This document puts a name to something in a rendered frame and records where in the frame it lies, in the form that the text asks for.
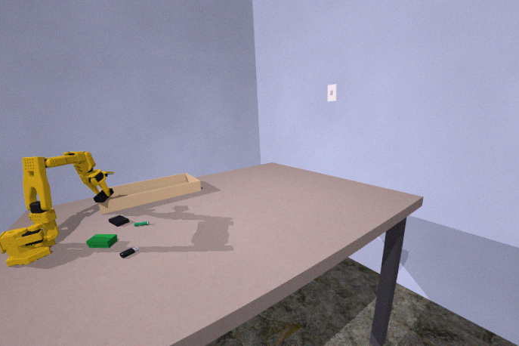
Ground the black usb flash drive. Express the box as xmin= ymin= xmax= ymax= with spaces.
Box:
xmin=119 ymin=247 xmax=138 ymax=258

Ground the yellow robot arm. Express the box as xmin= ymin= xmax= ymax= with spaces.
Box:
xmin=0 ymin=151 xmax=96 ymax=267

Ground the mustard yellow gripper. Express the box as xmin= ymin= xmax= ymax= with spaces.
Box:
xmin=79 ymin=169 xmax=114 ymax=196

